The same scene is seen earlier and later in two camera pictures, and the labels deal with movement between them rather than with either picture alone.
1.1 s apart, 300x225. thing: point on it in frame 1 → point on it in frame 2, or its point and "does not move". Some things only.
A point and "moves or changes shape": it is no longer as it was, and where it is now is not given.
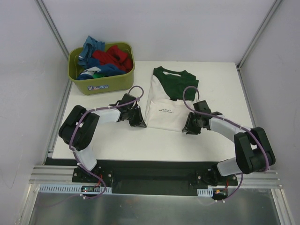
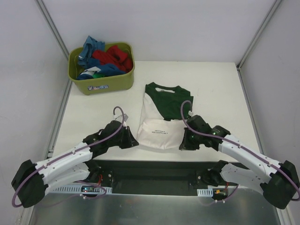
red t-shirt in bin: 114,55 does not move
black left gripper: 136,116 → 126,137
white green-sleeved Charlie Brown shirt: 169,92 moves or changes shape
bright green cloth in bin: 96,75 does not move
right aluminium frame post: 275,6 does not move
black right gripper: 190,123 → 187,138
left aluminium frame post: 48,18 does not move
